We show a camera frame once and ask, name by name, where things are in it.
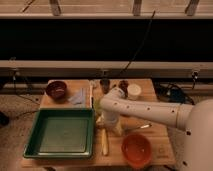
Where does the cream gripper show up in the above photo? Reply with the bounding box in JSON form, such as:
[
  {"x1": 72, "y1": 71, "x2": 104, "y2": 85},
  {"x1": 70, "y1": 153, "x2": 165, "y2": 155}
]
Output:
[{"x1": 96, "y1": 115, "x2": 123, "y2": 136}]

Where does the blue folded cloth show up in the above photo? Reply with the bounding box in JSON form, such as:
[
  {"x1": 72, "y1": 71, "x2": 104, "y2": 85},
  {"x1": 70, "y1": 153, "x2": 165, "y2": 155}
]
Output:
[{"x1": 68, "y1": 88, "x2": 86, "y2": 105}]

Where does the black cable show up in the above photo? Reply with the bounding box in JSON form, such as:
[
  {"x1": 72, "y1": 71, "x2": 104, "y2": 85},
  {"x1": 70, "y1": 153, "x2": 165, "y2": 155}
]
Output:
[{"x1": 118, "y1": 9, "x2": 157, "y2": 77}]

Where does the orange-red bowl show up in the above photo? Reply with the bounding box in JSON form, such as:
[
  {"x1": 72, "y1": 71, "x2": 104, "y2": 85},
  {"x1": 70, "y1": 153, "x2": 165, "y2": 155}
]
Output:
[{"x1": 121, "y1": 134, "x2": 152, "y2": 169}]

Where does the green plastic tray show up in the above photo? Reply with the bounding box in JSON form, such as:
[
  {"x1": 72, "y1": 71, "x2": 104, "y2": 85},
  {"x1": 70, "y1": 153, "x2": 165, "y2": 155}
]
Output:
[{"x1": 23, "y1": 108, "x2": 95, "y2": 159}]

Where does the dark red small object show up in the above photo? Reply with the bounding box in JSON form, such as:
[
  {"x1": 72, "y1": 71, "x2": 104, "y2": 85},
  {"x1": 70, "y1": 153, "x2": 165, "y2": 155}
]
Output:
[{"x1": 119, "y1": 80, "x2": 129, "y2": 92}]

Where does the white cup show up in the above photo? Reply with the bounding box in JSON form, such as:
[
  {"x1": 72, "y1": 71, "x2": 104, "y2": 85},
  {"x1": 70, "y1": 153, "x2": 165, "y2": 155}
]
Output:
[{"x1": 127, "y1": 84, "x2": 141, "y2": 100}]

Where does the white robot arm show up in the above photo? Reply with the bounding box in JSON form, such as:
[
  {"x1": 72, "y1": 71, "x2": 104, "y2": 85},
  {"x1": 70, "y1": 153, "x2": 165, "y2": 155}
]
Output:
[{"x1": 100, "y1": 88, "x2": 213, "y2": 171}]

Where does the yellow banana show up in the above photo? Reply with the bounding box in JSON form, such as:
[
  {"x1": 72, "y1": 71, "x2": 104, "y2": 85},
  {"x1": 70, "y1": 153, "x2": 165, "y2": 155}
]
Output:
[{"x1": 101, "y1": 129, "x2": 109, "y2": 156}]

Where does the green apple toy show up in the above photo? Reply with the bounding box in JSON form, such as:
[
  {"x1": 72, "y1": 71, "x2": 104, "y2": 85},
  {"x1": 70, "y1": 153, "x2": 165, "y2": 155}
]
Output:
[{"x1": 93, "y1": 100, "x2": 102, "y2": 115}]

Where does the dark red bowl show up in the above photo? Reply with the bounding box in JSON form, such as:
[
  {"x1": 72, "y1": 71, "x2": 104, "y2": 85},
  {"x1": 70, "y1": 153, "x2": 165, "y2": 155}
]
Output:
[{"x1": 45, "y1": 81, "x2": 67, "y2": 100}]

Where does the white plastic spoon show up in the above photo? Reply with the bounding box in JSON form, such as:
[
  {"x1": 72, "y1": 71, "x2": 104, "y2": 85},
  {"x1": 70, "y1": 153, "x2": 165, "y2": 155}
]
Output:
[{"x1": 89, "y1": 80, "x2": 97, "y2": 108}]

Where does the dark metal cup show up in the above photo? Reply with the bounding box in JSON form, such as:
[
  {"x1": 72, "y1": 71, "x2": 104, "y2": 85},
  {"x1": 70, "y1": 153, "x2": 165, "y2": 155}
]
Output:
[{"x1": 100, "y1": 78, "x2": 110, "y2": 94}]

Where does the metal spoon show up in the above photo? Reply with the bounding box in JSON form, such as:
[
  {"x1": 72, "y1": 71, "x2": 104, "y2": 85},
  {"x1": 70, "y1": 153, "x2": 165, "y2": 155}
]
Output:
[{"x1": 124, "y1": 123, "x2": 152, "y2": 133}]

